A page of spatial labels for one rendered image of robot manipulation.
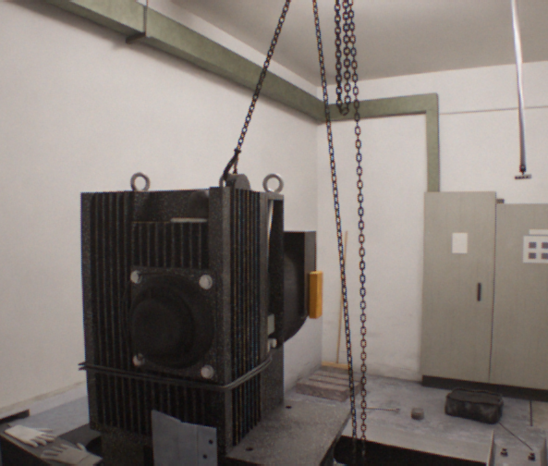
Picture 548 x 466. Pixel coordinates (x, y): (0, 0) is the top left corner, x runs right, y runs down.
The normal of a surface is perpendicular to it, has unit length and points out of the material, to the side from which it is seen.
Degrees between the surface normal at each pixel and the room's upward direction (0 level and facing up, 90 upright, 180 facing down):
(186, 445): 90
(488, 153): 90
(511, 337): 90
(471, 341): 90
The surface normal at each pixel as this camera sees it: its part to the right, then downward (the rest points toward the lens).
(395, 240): -0.50, 0.03
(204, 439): -0.29, 0.03
